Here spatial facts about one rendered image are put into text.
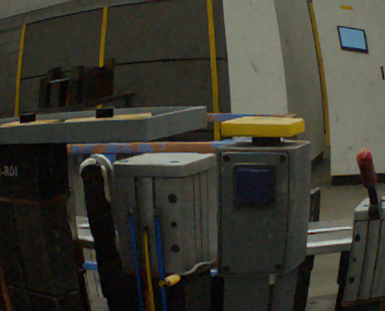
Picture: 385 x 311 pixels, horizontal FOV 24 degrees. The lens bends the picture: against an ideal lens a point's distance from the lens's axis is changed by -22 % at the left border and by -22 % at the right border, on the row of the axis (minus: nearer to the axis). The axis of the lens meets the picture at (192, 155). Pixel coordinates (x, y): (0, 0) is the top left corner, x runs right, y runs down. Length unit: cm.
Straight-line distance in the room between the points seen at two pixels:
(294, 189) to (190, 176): 23
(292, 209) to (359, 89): 821
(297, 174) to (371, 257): 20
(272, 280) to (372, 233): 18
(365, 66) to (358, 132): 68
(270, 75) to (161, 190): 806
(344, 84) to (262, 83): 84
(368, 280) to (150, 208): 28
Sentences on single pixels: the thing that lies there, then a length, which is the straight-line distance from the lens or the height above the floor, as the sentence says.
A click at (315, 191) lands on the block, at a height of 103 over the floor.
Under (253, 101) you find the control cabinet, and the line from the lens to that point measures 919.
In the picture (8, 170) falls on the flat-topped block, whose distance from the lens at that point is 99.
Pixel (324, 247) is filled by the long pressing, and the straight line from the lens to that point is 117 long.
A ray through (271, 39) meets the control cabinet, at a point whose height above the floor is 132.
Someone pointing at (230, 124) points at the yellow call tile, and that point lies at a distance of 90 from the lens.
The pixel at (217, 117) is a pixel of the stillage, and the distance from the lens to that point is 432.
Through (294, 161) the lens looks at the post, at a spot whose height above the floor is 113.
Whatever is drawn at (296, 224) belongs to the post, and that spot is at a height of 107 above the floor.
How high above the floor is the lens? 122
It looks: 6 degrees down
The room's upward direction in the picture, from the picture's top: 2 degrees counter-clockwise
